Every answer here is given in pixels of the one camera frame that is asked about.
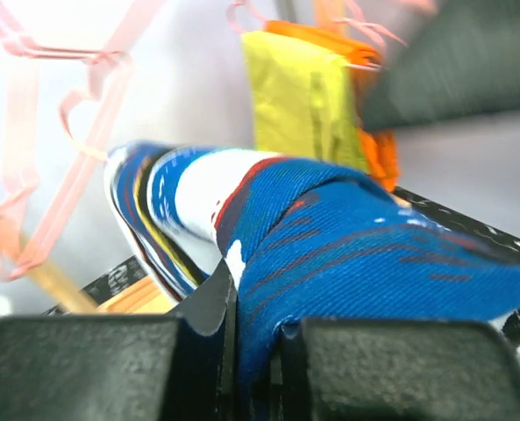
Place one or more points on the pink wire hanger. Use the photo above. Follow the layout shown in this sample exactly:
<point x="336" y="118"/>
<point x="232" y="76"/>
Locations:
<point x="18" y="174"/>
<point x="243" y="16"/>
<point x="349" y="13"/>
<point x="109" y="71"/>

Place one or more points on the lime green trousers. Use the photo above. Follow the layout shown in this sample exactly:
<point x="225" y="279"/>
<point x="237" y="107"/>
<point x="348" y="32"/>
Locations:
<point x="302" y="100"/>

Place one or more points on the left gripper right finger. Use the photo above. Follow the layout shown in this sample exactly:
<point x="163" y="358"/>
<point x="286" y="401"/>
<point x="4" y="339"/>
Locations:
<point x="347" y="369"/>

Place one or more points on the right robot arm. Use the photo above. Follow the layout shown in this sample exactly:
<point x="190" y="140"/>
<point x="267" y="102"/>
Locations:
<point x="465" y="62"/>

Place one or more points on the wooden clothes rack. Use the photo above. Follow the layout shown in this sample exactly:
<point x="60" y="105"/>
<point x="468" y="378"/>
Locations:
<point x="44" y="272"/>

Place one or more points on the blue patterned trousers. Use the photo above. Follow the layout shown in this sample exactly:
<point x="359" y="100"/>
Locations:
<point x="301" y="239"/>

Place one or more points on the orange trousers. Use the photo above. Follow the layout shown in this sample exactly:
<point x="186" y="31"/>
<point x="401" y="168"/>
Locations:
<point x="379" y="147"/>

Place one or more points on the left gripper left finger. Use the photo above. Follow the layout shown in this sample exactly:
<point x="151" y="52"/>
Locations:
<point x="173" y="366"/>

